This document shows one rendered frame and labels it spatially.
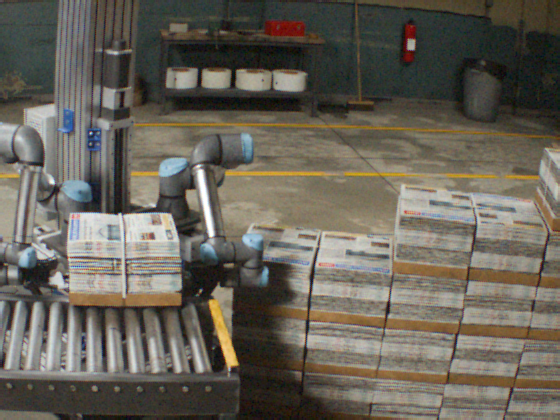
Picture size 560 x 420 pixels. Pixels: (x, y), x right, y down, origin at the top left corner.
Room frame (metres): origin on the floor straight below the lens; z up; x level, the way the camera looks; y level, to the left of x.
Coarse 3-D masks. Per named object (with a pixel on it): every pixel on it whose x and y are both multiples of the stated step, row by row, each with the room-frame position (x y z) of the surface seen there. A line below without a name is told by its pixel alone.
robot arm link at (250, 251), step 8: (248, 240) 2.52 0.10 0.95; (256, 240) 2.53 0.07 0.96; (240, 248) 2.51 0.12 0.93; (248, 248) 2.52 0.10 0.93; (256, 248) 2.52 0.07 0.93; (264, 248) 2.56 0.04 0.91; (240, 256) 2.50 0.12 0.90; (248, 256) 2.51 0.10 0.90; (256, 256) 2.52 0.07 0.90; (248, 264) 2.52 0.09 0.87; (256, 264) 2.52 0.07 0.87
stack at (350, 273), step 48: (288, 240) 2.87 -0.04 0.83; (336, 240) 2.90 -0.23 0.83; (384, 240) 2.94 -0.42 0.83; (240, 288) 2.67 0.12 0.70; (288, 288) 2.65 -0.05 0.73; (336, 288) 2.64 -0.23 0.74; (384, 288) 2.62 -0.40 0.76; (432, 288) 2.59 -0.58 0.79; (480, 288) 2.58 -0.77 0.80; (528, 288) 2.55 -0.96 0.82; (240, 336) 2.67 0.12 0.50; (288, 336) 2.65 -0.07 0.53; (336, 336) 2.62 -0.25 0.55; (384, 336) 2.61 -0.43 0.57; (432, 336) 2.58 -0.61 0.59; (480, 336) 2.57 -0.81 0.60; (240, 384) 2.68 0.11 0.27; (288, 384) 2.65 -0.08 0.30; (336, 384) 2.62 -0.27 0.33; (384, 384) 2.61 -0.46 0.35; (432, 384) 2.58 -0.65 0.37
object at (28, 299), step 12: (0, 300) 2.18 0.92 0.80; (12, 300) 2.19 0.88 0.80; (24, 300) 2.20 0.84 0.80; (36, 300) 2.21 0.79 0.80; (48, 300) 2.22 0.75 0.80; (60, 300) 2.23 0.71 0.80; (192, 300) 2.34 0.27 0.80; (204, 300) 2.35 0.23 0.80; (12, 312) 2.18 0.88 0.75; (48, 312) 2.21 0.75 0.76; (84, 312) 2.24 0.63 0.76; (120, 312) 2.27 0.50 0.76; (180, 312) 2.32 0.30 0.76; (204, 312) 2.34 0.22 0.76; (84, 324) 2.24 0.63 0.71; (144, 324) 2.29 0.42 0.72; (180, 324) 2.32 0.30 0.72; (204, 324) 2.34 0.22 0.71
